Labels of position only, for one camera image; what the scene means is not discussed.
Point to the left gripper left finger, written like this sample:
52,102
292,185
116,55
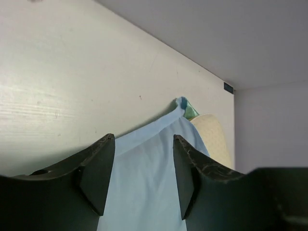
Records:
67,196

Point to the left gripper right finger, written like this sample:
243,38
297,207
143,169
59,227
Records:
214,197

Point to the light blue pillowcase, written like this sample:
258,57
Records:
142,194

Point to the right blue table sticker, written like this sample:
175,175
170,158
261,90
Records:
228,88

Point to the cream yellow foam pillow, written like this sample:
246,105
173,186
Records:
211,132

